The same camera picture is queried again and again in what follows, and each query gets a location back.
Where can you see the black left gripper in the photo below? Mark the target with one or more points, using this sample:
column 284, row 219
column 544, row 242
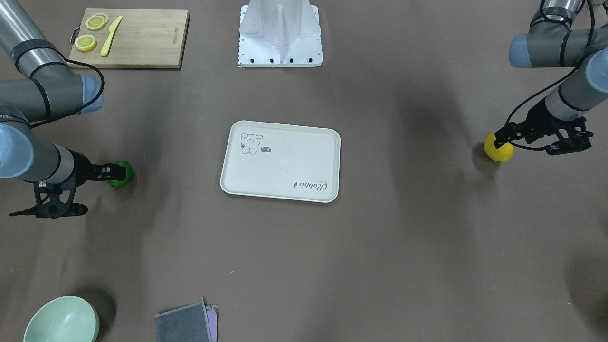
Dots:
column 538, row 120

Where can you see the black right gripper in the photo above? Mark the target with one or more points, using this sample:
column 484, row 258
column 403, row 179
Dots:
column 83, row 170

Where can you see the yellow lemon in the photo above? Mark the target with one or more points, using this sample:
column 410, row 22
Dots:
column 501, row 154

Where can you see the green lime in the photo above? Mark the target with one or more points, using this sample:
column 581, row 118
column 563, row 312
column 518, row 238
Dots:
column 120, row 174

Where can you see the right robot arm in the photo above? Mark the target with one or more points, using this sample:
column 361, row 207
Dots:
column 48, row 92

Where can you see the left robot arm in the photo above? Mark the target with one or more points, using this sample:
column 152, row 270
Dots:
column 551, row 42

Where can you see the white rabbit tray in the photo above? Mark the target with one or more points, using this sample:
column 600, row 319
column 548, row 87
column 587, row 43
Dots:
column 279, row 161

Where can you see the yellow plastic knife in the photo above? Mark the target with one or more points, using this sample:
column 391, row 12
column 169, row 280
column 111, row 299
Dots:
column 111, row 34

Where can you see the lemon slice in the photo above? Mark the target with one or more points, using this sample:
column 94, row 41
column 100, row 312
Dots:
column 85, row 43
column 97, row 21

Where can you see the wooden cutting board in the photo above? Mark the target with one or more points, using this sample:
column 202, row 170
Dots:
column 144, row 39

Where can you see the pale green bowl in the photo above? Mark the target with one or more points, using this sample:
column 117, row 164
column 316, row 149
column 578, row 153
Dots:
column 64, row 319

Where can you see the grey folded cloth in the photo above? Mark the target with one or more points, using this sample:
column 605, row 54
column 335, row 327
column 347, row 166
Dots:
column 192, row 323

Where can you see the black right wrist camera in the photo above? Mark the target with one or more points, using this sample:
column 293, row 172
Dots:
column 53, row 202

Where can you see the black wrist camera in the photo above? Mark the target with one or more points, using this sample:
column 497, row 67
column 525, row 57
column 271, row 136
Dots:
column 573, row 136
column 53, row 202

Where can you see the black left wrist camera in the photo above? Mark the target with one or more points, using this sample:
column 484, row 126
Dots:
column 573, row 136

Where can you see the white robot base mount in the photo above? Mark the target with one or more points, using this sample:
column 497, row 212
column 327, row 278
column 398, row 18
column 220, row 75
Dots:
column 279, row 33

